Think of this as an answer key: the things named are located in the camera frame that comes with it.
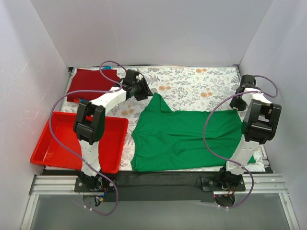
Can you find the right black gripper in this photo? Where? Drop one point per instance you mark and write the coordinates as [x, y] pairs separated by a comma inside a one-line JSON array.
[[237, 103]]

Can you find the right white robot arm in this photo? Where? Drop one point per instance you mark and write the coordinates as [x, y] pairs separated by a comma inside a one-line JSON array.
[[259, 126]]

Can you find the green t shirt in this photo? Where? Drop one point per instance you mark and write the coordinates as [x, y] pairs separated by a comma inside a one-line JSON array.
[[175, 140]]

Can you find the folded dark red t shirt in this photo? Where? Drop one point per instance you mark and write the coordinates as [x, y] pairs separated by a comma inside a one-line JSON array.
[[88, 80]]

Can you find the red plastic tray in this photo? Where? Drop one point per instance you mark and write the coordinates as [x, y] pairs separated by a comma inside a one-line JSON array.
[[49, 152]]

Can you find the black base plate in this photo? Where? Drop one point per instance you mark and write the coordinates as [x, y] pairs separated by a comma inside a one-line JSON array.
[[166, 186]]

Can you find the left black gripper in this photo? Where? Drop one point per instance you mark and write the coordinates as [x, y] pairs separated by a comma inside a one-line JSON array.
[[143, 89]]

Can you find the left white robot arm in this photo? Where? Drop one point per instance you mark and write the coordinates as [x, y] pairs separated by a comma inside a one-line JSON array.
[[89, 125]]

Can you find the floral table cloth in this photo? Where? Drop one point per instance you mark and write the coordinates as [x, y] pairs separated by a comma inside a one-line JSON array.
[[182, 88]]

